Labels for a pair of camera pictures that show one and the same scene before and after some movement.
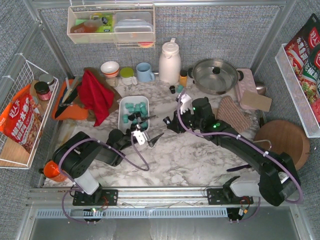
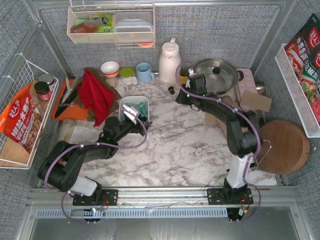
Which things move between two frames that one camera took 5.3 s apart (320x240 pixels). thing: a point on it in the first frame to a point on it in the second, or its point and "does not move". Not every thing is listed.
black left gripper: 137,127 to 142,125
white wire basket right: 297,93 does not move
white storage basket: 123,127 does not move
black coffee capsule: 172,89 does not move
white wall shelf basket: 126,26 does not move
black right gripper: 180,121 to 182,97
